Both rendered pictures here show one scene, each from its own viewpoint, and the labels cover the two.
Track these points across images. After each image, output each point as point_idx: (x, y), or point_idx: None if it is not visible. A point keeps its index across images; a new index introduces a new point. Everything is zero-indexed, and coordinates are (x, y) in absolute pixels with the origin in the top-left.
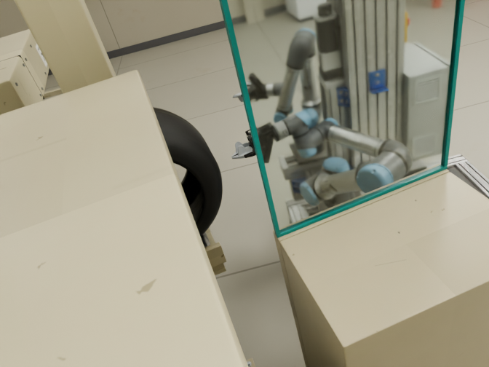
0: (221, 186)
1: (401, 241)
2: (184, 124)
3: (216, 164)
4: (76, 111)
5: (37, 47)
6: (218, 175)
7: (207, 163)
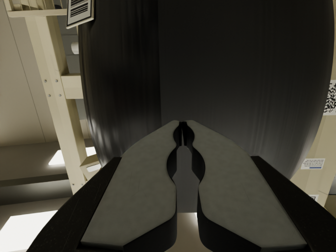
0: (319, 78)
1: None
2: (188, 212)
3: (289, 158)
4: None
5: None
6: (310, 127)
7: (297, 169)
